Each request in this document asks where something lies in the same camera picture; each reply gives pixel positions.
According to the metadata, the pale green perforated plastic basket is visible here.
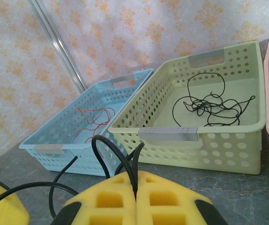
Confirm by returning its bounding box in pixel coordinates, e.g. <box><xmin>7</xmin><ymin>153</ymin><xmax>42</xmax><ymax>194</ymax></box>
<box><xmin>108</xmin><ymin>40</ymin><xmax>266</xmax><ymax>175</ymax></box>

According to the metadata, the blue perforated plastic basket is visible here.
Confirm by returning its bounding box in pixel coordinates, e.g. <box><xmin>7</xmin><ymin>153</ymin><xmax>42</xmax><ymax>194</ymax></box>
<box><xmin>18</xmin><ymin>67</ymin><xmax>155</xmax><ymax>177</ymax></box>

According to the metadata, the thick black cable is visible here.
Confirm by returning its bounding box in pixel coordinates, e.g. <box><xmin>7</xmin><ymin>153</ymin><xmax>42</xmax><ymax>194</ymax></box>
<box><xmin>0</xmin><ymin>135</ymin><xmax>146</xmax><ymax>223</ymax></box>

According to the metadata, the thin black cable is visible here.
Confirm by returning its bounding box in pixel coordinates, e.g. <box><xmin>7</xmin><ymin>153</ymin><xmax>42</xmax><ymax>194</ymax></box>
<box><xmin>171</xmin><ymin>72</ymin><xmax>256</xmax><ymax>127</ymax></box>

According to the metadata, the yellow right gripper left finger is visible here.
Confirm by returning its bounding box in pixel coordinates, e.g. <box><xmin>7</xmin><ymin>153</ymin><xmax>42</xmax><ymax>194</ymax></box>
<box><xmin>51</xmin><ymin>172</ymin><xmax>137</xmax><ymax>225</ymax></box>

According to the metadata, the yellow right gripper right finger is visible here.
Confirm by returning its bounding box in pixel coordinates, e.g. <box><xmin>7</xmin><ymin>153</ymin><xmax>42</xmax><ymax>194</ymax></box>
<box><xmin>135</xmin><ymin>171</ymin><xmax>229</xmax><ymax>225</ymax></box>

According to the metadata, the thin orange cable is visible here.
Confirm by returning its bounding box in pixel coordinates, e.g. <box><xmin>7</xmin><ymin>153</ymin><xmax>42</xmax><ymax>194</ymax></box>
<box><xmin>72</xmin><ymin>106</ymin><xmax>116</xmax><ymax>144</ymax></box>

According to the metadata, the aluminium frame post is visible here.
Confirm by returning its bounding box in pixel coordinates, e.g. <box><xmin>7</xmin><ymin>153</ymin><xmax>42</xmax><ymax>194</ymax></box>
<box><xmin>27</xmin><ymin>0</ymin><xmax>88</xmax><ymax>92</ymax></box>

